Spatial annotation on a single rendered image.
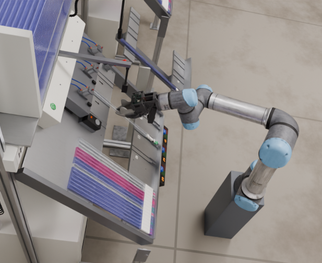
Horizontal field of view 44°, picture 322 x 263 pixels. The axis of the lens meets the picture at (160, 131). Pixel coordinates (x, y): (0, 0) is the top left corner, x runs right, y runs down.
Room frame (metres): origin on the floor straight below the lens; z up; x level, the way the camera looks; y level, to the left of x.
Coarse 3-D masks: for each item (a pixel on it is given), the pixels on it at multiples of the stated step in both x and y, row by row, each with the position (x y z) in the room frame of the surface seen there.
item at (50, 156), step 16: (112, 80) 1.15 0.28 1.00; (96, 96) 0.99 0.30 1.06; (64, 112) 0.81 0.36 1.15; (96, 112) 0.93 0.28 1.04; (48, 128) 0.70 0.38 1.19; (64, 128) 0.75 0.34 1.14; (80, 128) 0.80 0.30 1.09; (32, 144) 0.61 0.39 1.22; (48, 144) 0.65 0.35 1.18; (64, 144) 0.69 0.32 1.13; (96, 144) 0.80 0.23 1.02; (32, 160) 0.56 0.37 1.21; (48, 160) 0.60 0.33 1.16; (64, 160) 0.64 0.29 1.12; (48, 176) 0.54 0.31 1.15; (64, 176) 0.58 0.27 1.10
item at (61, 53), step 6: (60, 54) 0.90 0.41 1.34; (66, 54) 0.91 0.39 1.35; (72, 54) 0.92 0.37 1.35; (78, 54) 0.92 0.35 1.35; (84, 54) 0.93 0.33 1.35; (84, 60) 0.92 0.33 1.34; (90, 60) 0.92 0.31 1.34; (96, 60) 0.93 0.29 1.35; (102, 60) 0.93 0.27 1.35; (108, 60) 0.94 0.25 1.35; (114, 60) 0.95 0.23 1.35; (120, 60) 0.96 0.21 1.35; (126, 66) 0.95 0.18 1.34
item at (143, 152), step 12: (144, 120) 1.13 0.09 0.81; (156, 120) 1.20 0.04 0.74; (132, 132) 1.01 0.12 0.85; (156, 132) 1.13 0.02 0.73; (132, 144) 0.95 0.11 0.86; (144, 144) 1.00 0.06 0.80; (132, 156) 0.89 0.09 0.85; (144, 156) 0.95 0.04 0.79; (156, 156) 1.01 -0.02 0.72; (132, 168) 0.84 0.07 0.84; (144, 168) 0.89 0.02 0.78; (144, 180) 0.83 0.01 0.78
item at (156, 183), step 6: (162, 120) 1.22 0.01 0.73; (162, 126) 1.18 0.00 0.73; (162, 132) 1.15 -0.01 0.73; (162, 138) 1.11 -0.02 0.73; (156, 168) 0.94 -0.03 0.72; (156, 174) 0.91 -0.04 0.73; (156, 180) 0.88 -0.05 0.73; (156, 186) 0.84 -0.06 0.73; (156, 192) 0.82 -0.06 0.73; (156, 198) 0.79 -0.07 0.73; (156, 204) 0.76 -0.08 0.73; (156, 210) 0.73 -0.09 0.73; (156, 216) 0.70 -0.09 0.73; (156, 222) 0.68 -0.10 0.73
